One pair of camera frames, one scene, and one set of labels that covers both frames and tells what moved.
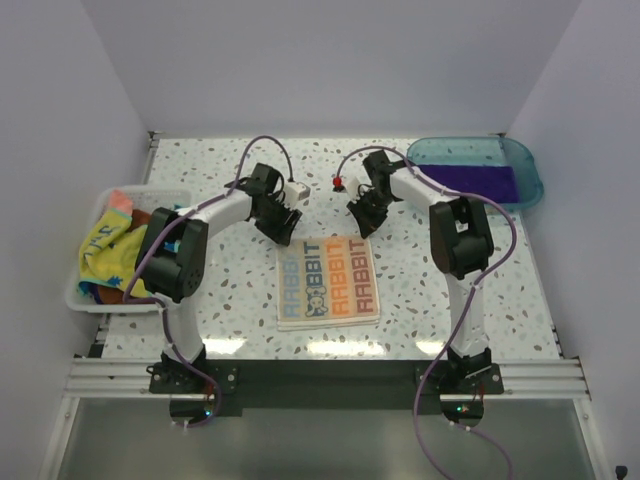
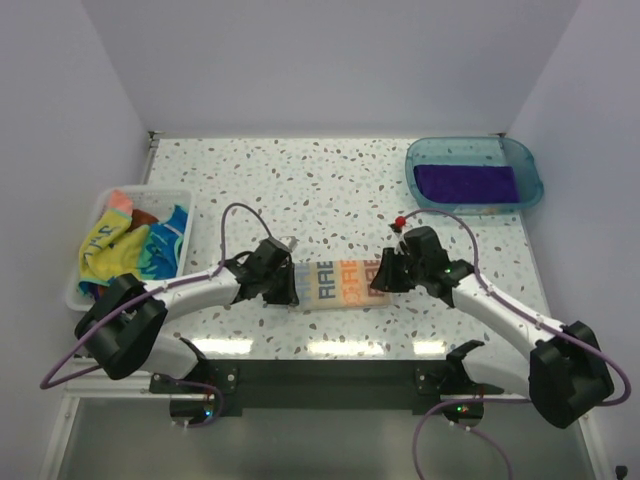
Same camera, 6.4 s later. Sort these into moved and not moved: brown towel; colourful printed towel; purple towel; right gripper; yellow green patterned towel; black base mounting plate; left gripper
Moved: right gripper; left gripper; colourful printed towel
Not moved: black base mounting plate; brown towel; yellow green patterned towel; purple towel
